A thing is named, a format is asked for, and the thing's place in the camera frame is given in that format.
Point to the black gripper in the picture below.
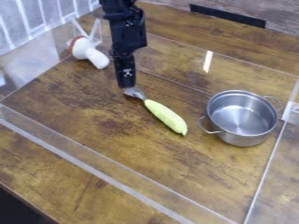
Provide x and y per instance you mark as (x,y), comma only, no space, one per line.
(126,26)

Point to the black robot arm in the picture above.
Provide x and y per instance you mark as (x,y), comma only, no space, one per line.
(117,5)

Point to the clear acrylic stand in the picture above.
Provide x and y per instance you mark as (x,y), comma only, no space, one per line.
(92,34)

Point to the white toy mushroom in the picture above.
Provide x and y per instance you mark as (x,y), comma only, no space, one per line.
(84,51)

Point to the black strip on table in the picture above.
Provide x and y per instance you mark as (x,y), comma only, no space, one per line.
(245,20)

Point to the stainless steel pot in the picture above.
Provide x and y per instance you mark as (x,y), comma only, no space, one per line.
(240,117)

